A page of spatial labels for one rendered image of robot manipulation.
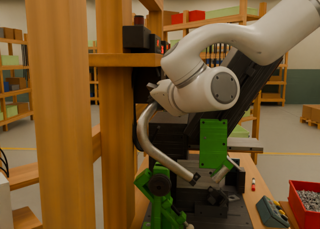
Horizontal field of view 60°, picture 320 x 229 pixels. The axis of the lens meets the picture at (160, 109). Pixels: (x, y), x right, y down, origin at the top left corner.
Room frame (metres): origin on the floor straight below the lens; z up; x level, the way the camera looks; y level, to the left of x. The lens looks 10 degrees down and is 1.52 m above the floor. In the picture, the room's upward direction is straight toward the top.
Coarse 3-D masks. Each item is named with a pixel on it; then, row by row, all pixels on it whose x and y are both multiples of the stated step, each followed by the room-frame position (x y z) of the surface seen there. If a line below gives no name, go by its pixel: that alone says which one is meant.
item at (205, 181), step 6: (180, 162) 1.14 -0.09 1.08; (186, 162) 1.14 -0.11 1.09; (192, 162) 1.14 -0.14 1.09; (198, 162) 1.14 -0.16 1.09; (186, 168) 1.14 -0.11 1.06; (192, 168) 1.14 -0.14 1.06; (198, 168) 1.13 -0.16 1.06; (204, 174) 1.12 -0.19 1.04; (210, 174) 1.12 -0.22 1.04; (180, 180) 1.12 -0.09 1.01; (198, 180) 1.12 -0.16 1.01; (204, 180) 1.12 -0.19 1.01; (210, 180) 1.11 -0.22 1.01; (180, 186) 1.12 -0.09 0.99; (186, 186) 1.12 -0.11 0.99; (192, 186) 1.11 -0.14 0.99; (198, 186) 1.11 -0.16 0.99; (204, 186) 1.11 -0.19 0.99; (216, 186) 1.11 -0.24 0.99
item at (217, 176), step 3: (222, 165) 1.08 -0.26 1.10; (222, 168) 1.07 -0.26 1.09; (225, 168) 1.07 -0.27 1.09; (219, 171) 1.07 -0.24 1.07; (222, 171) 1.07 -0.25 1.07; (225, 171) 1.07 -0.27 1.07; (228, 171) 1.07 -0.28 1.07; (216, 174) 1.07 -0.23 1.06; (219, 174) 1.07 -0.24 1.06; (222, 174) 1.06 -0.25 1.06; (225, 174) 1.07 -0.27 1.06; (213, 177) 1.07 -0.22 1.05; (216, 177) 1.06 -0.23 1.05; (219, 177) 1.06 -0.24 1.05; (222, 177) 1.07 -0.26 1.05; (216, 180) 1.06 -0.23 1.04; (219, 180) 1.06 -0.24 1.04
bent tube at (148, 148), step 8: (152, 104) 0.79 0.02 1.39; (144, 112) 0.78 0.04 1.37; (152, 112) 0.78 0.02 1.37; (144, 120) 0.77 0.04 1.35; (144, 128) 0.76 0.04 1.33; (144, 136) 0.75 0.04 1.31; (144, 144) 0.75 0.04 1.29; (152, 152) 0.75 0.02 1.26; (160, 152) 0.77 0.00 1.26; (160, 160) 0.76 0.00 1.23; (168, 160) 0.77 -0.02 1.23; (168, 168) 0.77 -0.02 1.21; (176, 168) 0.77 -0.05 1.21; (184, 168) 0.79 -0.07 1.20; (184, 176) 0.78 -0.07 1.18; (192, 176) 0.79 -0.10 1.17
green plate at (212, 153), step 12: (204, 120) 1.16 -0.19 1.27; (216, 120) 1.16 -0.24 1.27; (204, 132) 1.15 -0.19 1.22; (216, 132) 1.14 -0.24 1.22; (204, 144) 1.14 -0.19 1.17; (216, 144) 1.13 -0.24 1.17; (204, 156) 1.12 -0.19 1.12; (216, 156) 1.12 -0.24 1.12; (204, 168) 1.11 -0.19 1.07; (216, 168) 1.11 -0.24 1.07
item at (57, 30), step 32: (32, 0) 0.56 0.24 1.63; (64, 0) 0.55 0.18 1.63; (96, 0) 0.94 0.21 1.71; (128, 0) 1.01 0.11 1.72; (32, 32) 0.56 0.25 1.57; (64, 32) 0.55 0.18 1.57; (160, 32) 1.94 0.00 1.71; (32, 64) 0.56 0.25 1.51; (64, 64) 0.55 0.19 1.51; (32, 96) 0.56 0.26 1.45; (64, 96) 0.55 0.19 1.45; (128, 96) 0.99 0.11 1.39; (64, 128) 0.55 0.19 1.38; (128, 128) 0.98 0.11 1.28; (64, 160) 0.55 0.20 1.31; (128, 160) 0.97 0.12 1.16; (64, 192) 0.55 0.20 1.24; (128, 192) 0.96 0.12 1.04; (64, 224) 0.55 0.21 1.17; (128, 224) 0.95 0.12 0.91
